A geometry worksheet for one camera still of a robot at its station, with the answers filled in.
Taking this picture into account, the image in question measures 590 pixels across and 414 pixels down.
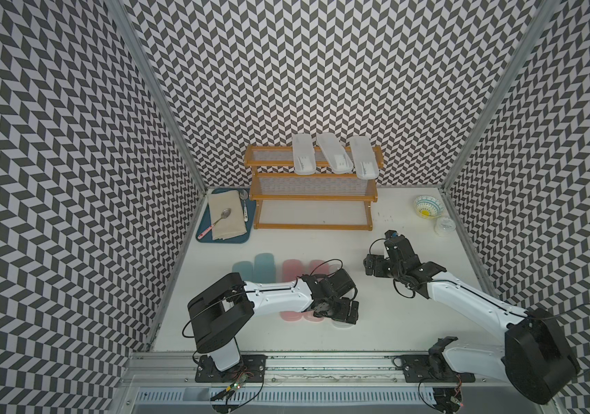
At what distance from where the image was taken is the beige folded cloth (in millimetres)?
1041

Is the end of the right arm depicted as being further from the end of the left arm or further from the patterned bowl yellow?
the patterned bowl yellow

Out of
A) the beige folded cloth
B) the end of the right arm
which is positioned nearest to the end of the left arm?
the end of the right arm

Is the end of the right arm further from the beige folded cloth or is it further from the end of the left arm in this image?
the beige folded cloth

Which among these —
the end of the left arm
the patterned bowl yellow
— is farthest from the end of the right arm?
the patterned bowl yellow

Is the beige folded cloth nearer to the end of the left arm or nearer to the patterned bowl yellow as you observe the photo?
the end of the left arm
